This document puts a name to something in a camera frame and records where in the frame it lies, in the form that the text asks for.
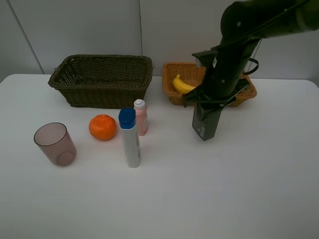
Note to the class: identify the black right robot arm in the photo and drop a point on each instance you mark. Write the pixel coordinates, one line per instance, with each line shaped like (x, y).
(243, 25)

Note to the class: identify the translucent pink plastic cup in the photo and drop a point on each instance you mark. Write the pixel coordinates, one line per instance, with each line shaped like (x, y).
(54, 141)

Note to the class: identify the pink bottle white cap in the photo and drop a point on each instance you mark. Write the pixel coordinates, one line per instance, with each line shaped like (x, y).
(140, 108)

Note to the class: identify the orange wicker basket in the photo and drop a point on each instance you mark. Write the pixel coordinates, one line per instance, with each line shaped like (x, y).
(193, 75)

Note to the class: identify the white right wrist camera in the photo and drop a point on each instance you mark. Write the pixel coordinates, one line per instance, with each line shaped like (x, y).
(205, 58)

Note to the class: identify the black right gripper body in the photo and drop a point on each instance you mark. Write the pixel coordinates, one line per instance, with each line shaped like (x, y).
(216, 89)

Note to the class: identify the white tube blue cap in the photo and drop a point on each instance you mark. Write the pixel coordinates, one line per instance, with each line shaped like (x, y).
(130, 137)

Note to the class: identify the yellow banana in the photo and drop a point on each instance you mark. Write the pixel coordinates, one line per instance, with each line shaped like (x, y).
(181, 86)

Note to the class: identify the orange mandarin fruit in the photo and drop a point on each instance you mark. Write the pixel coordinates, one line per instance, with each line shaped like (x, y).
(103, 127)

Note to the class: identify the dark green wicker basket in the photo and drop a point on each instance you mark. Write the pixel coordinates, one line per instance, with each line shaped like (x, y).
(102, 81)

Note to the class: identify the dark green pump bottle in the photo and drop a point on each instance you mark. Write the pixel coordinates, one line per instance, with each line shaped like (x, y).
(205, 120)

